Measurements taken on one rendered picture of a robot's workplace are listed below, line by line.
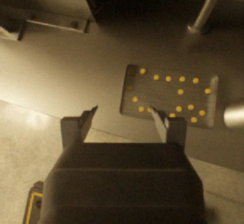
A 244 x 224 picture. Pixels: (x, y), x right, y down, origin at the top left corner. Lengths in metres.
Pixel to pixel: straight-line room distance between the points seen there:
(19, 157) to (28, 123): 0.25
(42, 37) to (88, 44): 0.13
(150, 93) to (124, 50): 0.12
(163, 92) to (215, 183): 0.99
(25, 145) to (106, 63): 1.16
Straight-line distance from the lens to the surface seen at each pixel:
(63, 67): 0.47
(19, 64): 0.54
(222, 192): 1.35
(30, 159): 1.47
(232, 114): 0.40
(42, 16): 0.55
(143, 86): 0.40
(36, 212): 1.12
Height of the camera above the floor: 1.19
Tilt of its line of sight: 79 degrees down
